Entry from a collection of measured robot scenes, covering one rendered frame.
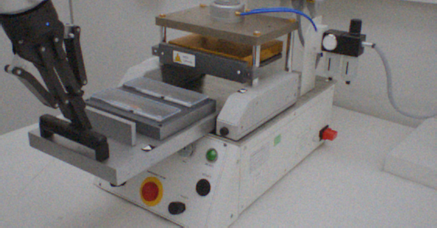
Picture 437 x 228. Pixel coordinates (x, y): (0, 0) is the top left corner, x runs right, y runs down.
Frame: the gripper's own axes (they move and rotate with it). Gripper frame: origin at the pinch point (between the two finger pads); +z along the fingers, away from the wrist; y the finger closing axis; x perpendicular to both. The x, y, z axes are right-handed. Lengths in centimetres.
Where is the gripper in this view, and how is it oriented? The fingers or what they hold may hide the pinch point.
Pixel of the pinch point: (76, 113)
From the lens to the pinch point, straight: 84.5
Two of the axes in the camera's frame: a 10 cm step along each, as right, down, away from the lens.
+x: 8.2, 2.4, -5.3
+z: 1.8, 7.6, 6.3
